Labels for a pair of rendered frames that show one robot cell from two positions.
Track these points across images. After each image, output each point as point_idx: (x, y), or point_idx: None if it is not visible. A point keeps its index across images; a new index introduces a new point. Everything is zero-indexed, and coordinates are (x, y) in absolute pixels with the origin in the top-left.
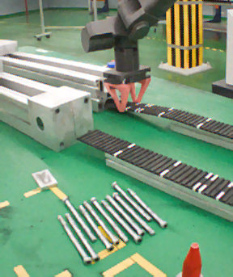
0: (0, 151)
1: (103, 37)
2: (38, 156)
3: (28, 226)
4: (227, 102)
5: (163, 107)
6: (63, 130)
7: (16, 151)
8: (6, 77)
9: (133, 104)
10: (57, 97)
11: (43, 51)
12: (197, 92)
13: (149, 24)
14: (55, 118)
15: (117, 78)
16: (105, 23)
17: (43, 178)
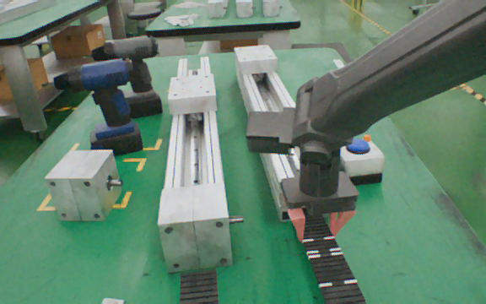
0: (124, 236)
1: (270, 139)
2: (146, 268)
3: None
4: None
5: (347, 268)
6: (178, 252)
7: (137, 246)
8: (205, 126)
9: (321, 236)
10: (187, 204)
11: (340, 65)
12: (468, 245)
13: (332, 144)
14: (164, 236)
15: (287, 202)
16: (276, 119)
17: None
